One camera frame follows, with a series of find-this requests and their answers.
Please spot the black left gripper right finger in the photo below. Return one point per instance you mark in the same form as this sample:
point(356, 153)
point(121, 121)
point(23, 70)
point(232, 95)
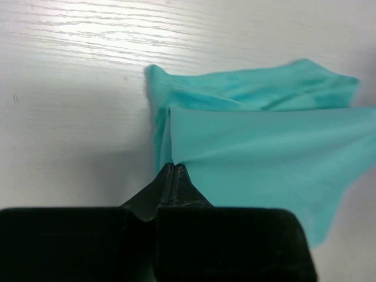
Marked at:
point(196, 241)

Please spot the teal t shirt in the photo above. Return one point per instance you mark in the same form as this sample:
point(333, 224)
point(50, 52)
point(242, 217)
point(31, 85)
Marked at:
point(284, 137)

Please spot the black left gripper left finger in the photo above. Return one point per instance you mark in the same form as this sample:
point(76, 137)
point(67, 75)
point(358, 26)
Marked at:
point(83, 243)

